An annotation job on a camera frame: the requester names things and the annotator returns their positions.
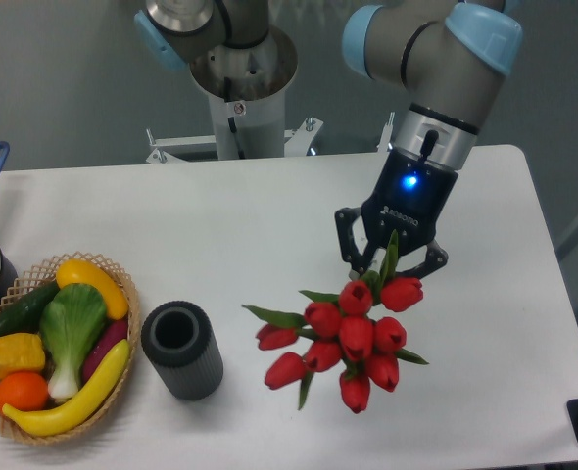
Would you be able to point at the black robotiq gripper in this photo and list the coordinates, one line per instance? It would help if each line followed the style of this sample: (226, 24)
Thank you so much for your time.
(408, 198)

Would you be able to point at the red tulip bouquet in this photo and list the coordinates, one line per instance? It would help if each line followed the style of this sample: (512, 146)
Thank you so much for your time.
(342, 332)

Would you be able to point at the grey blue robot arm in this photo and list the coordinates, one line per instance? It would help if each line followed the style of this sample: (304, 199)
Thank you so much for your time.
(451, 56)

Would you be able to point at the dark grey ribbed vase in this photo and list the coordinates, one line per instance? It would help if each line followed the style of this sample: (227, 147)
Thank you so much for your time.
(178, 339)

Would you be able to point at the purple sweet potato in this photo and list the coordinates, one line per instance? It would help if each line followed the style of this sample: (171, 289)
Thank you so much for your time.
(114, 333)

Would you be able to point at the yellow lemon squash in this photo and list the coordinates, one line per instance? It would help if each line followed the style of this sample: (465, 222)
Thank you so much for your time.
(79, 271)

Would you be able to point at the green bok choy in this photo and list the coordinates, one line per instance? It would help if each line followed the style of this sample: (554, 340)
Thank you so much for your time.
(69, 327)

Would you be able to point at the green cucumber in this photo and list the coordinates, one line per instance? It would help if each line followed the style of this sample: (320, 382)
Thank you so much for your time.
(23, 315)

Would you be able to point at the yellow banana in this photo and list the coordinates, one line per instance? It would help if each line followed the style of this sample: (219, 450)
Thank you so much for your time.
(85, 403)

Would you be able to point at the yellow bell pepper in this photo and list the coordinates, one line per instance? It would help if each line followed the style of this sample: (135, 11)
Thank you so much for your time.
(21, 352)

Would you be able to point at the orange fruit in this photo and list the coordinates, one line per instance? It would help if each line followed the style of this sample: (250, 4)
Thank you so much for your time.
(25, 391)

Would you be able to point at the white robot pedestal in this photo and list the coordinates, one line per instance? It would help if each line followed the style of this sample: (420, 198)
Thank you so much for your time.
(245, 89)

